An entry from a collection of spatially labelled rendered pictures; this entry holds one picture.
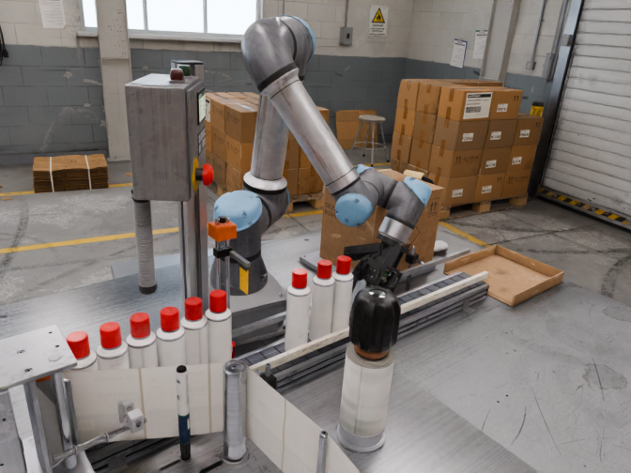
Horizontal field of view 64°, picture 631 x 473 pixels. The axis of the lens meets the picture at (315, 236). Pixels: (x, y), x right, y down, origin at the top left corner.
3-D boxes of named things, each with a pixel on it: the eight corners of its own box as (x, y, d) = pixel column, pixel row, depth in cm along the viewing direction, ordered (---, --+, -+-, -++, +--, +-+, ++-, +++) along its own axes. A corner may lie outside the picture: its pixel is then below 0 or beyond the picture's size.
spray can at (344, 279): (335, 342, 122) (343, 265, 114) (322, 331, 125) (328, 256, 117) (352, 335, 125) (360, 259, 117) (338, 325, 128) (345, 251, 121)
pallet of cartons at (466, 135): (438, 222, 454) (460, 90, 410) (380, 194, 521) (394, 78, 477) (527, 206, 512) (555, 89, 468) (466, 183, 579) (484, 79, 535)
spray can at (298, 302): (293, 359, 114) (297, 279, 106) (280, 348, 118) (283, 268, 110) (311, 352, 117) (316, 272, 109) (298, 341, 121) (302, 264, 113)
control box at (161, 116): (132, 200, 86) (123, 83, 78) (155, 173, 101) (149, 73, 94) (193, 203, 87) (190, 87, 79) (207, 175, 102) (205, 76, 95)
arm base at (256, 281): (219, 300, 126) (218, 267, 121) (203, 271, 138) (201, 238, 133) (276, 288, 132) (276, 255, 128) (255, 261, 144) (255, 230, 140)
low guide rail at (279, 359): (139, 423, 92) (138, 415, 91) (136, 419, 93) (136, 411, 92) (487, 278, 155) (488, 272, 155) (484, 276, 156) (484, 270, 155)
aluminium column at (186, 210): (192, 370, 117) (180, 62, 91) (184, 359, 120) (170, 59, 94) (210, 363, 119) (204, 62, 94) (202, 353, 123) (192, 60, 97)
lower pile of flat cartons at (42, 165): (33, 193, 461) (29, 170, 452) (36, 176, 505) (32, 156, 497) (110, 188, 487) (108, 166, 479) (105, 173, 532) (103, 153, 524)
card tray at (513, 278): (512, 307, 153) (515, 295, 151) (442, 273, 171) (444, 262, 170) (561, 282, 171) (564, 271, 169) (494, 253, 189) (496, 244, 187)
